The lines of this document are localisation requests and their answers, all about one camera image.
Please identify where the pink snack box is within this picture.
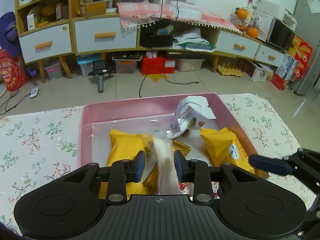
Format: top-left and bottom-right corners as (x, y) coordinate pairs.
(77, 93), (271, 201)

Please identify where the pink checked cloth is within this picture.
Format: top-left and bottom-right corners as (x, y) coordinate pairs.
(117, 2), (241, 33)

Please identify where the white microwave oven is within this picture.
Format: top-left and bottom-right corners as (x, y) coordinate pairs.
(257, 0), (298, 51)

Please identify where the yellow snack bag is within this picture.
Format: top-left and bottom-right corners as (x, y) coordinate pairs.
(99, 129), (152, 199)
(200, 127), (255, 174)

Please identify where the yellow snack bag right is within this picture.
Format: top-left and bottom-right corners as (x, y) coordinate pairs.
(200, 127), (255, 174)

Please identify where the white crumpled snack packet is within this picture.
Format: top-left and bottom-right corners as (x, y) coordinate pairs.
(166, 96), (216, 139)

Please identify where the red packet in box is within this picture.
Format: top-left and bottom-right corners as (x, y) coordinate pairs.
(179, 181), (221, 200)

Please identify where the clear white bread packet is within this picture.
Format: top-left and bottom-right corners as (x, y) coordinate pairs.
(143, 137), (181, 195)

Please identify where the red gift bag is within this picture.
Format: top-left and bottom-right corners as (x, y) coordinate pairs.
(0, 49), (29, 92)

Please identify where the wooden cabinet with drawers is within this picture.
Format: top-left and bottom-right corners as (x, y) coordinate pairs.
(14, 0), (284, 67)

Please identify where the red storage box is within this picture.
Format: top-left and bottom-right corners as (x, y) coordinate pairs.
(140, 55), (176, 75)

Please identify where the purple plush toy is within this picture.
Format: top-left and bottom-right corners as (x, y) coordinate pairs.
(0, 11), (22, 57)

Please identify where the floral tablecloth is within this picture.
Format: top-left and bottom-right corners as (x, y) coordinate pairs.
(0, 93), (316, 230)

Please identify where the yellow snack bag left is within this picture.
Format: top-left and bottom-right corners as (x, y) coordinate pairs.
(99, 129), (152, 199)

